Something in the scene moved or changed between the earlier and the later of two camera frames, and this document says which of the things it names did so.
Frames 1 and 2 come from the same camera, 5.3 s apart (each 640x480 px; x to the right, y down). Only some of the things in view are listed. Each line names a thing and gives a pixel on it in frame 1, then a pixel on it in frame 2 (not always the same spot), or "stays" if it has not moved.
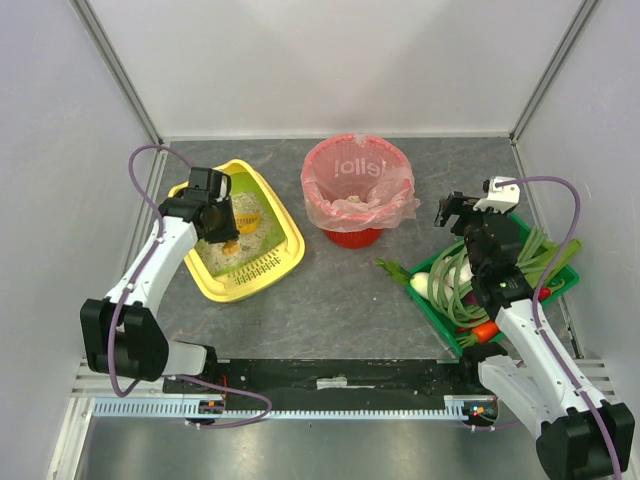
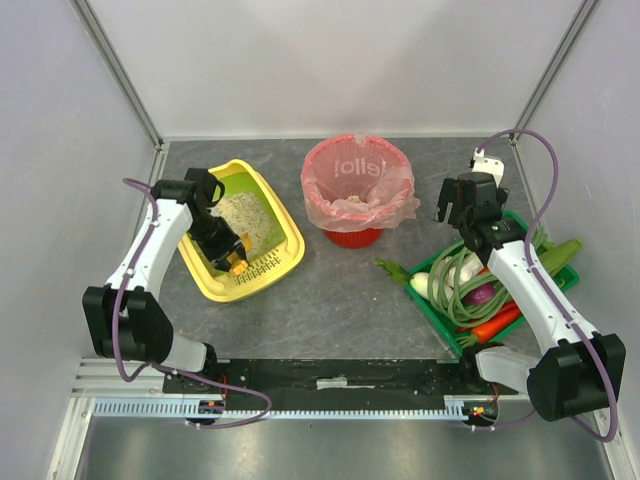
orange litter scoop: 247,223 -> 238,265
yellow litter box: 268,244 stays
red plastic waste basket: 354,186 stays
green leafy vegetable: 540,264 stays
